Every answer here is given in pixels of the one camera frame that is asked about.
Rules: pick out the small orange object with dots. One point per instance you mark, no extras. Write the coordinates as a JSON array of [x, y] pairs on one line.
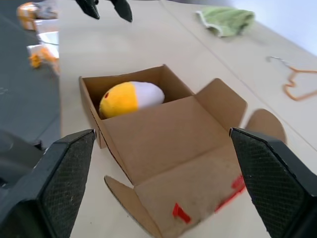
[[36, 60]]

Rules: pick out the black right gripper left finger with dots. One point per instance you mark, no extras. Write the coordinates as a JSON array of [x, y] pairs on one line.
[[54, 183]]

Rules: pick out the yellow white plush toy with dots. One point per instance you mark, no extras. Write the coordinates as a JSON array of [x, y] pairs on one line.
[[119, 101]]

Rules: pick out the brown cardboard box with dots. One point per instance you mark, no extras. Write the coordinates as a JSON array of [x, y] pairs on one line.
[[161, 129]]

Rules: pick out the green cloth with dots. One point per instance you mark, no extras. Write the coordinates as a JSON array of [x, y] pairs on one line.
[[225, 19]]

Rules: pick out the white plastic object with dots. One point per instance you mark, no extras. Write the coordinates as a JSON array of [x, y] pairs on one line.
[[48, 38]]

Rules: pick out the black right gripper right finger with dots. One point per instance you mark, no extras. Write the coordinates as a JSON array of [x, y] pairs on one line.
[[277, 183]]

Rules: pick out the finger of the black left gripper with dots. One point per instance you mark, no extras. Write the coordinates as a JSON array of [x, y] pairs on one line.
[[122, 8], [89, 8]]

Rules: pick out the red tape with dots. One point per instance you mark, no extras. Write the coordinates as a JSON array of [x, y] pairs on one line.
[[182, 213]]

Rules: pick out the orange white object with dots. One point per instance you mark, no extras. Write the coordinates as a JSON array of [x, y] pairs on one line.
[[29, 13]]

